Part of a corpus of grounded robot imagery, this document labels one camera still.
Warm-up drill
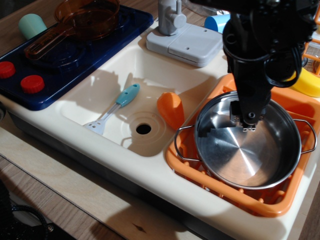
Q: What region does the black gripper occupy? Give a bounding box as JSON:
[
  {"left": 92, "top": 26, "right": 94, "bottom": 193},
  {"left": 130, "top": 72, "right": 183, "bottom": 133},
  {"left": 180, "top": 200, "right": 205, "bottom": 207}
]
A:
[{"left": 222, "top": 12, "right": 304, "bottom": 132}]

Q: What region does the stainless steel pan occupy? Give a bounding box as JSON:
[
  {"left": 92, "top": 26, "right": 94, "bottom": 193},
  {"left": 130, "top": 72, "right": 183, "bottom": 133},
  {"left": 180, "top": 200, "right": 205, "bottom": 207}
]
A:
[{"left": 174, "top": 90, "right": 318, "bottom": 190}]

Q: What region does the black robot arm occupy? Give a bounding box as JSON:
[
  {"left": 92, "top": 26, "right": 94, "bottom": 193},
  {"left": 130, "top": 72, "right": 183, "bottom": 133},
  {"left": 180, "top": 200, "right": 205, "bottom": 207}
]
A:
[{"left": 199, "top": 0, "right": 319, "bottom": 131}]

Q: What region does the cream plastic toy sink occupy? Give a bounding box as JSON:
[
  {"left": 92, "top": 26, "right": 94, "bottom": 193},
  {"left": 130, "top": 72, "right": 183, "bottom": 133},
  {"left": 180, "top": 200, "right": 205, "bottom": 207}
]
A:
[{"left": 0, "top": 19, "right": 320, "bottom": 240}]

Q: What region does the orange toy carrot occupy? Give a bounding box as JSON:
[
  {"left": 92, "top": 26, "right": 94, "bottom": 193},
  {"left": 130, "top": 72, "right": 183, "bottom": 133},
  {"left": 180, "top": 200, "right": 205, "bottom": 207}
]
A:
[{"left": 156, "top": 92, "right": 185, "bottom": 130}]

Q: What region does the grey toy faucet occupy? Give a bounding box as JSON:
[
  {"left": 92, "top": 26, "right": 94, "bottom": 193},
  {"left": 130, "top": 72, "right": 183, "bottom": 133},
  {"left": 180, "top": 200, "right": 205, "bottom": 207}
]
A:
[{"left": 146, "top": 0, "right": 223, "bottom": 68}]

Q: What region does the yellow toy banana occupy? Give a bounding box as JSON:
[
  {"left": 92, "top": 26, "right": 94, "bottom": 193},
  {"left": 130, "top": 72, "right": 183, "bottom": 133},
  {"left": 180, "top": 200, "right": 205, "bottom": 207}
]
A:
[{"left": 289, "top": 68, "right": 320, "bottom": 98}]

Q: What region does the blue plastic cup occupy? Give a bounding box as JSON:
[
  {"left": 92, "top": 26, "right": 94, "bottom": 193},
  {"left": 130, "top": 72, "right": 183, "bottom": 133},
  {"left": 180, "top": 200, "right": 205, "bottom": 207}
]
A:
[{"left": 204, "top": 14, "right": 231, "bottom": 34}]

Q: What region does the orange grid basket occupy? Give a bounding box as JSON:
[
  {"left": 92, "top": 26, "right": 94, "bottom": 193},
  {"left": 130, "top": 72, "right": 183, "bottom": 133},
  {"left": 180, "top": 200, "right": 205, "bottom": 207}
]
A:
[{"left": 302, "top": 7, "right": 320, "bottom": 78}]

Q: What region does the amber transparent saucepan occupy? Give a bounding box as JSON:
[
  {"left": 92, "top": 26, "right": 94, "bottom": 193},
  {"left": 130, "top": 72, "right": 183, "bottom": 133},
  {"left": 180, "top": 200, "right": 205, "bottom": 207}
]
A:
[{"left": 24, "top": 0, "right": 120, "bottom": 60}]

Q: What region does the navy blue toy stove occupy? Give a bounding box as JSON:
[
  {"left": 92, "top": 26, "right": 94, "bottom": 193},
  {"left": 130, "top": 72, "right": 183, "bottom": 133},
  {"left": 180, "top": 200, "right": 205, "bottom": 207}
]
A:
[{"left": 0, "top": 5, "right": 154, "bottom": 111}]

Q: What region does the red stove knob right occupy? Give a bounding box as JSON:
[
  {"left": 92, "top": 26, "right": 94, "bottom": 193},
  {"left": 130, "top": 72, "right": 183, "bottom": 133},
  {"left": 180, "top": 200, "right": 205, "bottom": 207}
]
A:
[{"left": 20, "top": 75, "right": 45, "bottom": 94}]

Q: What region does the red stove knob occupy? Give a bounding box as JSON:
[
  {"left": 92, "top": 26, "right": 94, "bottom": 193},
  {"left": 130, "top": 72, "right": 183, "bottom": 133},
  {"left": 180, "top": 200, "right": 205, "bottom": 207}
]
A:
[
  {"left": 0, "top": 61, "right": 16, "bottom": 79},
  {"left": 20, "top": 75, "right": 45, "bottom": 94}
]

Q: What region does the mint green cup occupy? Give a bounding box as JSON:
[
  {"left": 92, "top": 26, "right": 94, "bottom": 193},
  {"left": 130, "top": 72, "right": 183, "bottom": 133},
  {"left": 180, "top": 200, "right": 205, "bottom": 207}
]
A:
[{"left": 18, "top": 13, "right": 47, "bottom": 40}]

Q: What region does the red stove knob left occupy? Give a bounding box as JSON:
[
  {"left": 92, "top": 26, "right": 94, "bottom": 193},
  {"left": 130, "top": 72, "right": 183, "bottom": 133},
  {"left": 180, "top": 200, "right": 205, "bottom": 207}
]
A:
[{"left": 0, "top": 61, "right": 16, "bottom": 79}]

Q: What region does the blue handled toy spatula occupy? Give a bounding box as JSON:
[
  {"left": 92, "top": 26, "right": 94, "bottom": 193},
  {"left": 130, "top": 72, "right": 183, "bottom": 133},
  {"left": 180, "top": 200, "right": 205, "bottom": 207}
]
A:
[{"left": 84, "top": 83, "right": 140, "bottom": 135}]

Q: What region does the black cable bundle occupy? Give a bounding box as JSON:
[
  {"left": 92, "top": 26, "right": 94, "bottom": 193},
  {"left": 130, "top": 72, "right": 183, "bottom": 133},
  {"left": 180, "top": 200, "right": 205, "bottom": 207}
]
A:
[{"left": 0, "top": 177, "right": 55, "bottom": 240}]

